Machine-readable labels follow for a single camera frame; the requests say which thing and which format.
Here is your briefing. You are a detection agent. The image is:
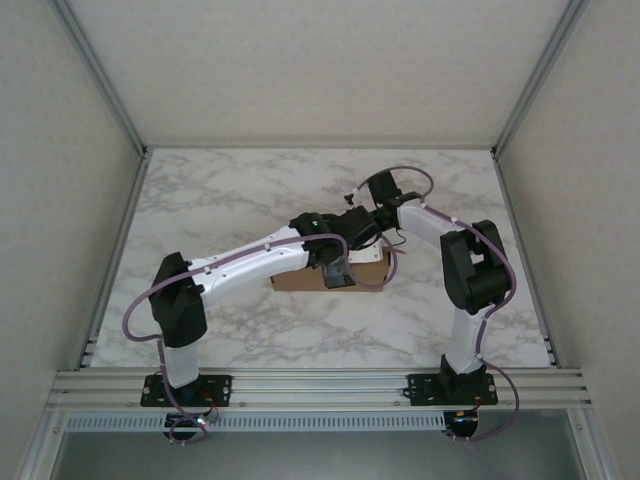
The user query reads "brown cardboard box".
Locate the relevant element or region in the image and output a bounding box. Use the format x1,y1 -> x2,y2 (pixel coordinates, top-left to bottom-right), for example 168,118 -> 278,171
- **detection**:
268,249 -> 391,295

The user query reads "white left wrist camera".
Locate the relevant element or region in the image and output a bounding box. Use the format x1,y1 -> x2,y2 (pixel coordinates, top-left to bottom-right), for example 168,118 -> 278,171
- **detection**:
348,243 -> 385,265

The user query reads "thin aluminium table edge rail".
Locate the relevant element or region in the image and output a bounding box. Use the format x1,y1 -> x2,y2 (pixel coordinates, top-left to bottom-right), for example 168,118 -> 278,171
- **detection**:
143,144 -> 497,152

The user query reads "wide aluminium mounting rail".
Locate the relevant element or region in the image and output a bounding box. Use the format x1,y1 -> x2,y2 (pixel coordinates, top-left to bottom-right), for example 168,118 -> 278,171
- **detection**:
47,368 -> 594,412

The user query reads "aluminium table side rail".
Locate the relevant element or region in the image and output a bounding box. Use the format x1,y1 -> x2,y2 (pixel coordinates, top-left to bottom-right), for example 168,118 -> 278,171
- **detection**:
74,149 -> 152,372
492,149 -> 561,370

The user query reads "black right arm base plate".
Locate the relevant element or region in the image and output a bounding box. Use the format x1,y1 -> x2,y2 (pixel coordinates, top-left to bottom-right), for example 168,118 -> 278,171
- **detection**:
407,372 -> 501,407

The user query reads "grey slotted cable duct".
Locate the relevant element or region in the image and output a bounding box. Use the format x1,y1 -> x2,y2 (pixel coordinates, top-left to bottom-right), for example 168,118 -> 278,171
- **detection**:
64,412 -> 446,432

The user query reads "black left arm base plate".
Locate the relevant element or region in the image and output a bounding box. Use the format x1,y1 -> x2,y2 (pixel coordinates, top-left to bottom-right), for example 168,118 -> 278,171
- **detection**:
139,373 -> 235,409

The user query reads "aluminium frame post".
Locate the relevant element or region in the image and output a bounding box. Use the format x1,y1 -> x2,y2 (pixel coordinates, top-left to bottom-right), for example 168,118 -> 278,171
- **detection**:
19,410 -> 69,480
47,0 -> 150,157
567,409 -> 619,480
491,0 -> 592,159

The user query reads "aluminium lower frame post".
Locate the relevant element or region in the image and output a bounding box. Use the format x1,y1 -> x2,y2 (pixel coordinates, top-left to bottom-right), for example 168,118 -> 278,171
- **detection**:
19,410 -> 69,480
567,409 -> 619,480

